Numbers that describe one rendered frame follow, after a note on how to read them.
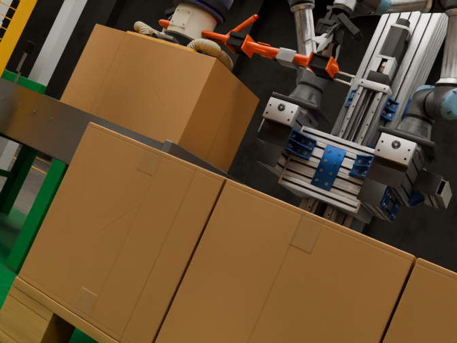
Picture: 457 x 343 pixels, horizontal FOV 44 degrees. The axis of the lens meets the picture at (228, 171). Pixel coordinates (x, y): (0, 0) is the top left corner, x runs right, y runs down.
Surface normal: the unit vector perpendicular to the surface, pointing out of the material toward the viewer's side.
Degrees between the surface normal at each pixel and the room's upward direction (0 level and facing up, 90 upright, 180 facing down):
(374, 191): 90
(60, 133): 90
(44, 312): 90
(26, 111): 90
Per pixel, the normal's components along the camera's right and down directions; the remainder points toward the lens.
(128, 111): -0.42, -0.25
